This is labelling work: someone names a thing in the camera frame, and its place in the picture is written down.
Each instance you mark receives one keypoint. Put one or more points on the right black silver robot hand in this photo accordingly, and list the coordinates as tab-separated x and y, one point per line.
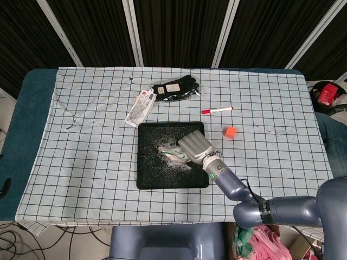
196	147

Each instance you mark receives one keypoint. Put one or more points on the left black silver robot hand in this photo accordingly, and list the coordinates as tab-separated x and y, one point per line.
6	184

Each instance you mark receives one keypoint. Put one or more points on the white green-striped snack bag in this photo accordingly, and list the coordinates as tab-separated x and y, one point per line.
173	155

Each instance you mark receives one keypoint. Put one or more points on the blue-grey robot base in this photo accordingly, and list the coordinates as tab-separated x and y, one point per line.
162	241

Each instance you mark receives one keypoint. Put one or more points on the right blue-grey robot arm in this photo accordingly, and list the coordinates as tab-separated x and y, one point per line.
230	184

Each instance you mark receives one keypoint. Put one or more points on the white powder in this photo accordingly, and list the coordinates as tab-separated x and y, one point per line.
173	166

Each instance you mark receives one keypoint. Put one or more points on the black rectangular tray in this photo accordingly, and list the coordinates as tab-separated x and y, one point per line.
151	173

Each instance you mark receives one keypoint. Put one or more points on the orange cube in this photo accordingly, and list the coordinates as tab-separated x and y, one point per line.
230	132

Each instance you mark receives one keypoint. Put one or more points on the red white marker pen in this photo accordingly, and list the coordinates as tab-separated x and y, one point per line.
217	110

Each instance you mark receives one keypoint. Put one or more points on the black gloves in clear pack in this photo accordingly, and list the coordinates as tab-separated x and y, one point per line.
176	88

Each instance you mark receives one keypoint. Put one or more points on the white patterned glove package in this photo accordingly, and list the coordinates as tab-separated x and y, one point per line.
139	108

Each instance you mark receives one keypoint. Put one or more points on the light blue checked tablecloth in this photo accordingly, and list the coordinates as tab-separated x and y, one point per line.
95	176

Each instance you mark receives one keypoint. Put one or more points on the black slatted partition panel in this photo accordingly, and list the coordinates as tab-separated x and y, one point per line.
271	29
181	29
328	57
92	29
21	40

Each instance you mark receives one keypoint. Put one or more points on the pink cloth strips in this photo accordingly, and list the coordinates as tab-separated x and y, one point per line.
268	243

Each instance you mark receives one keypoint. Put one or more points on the red black object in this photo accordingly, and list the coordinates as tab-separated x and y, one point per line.
314	94

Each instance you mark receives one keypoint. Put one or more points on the person leg in jeans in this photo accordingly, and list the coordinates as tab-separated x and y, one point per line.
332	135

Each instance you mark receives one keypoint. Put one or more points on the brown cardboard box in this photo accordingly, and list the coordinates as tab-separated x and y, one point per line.
296	243

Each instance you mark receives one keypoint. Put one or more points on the red cardboard box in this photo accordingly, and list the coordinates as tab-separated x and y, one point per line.
328	93

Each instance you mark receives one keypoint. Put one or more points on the white partition frame bar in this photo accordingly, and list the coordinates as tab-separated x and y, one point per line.
132	32
225	32
62	35
317	35

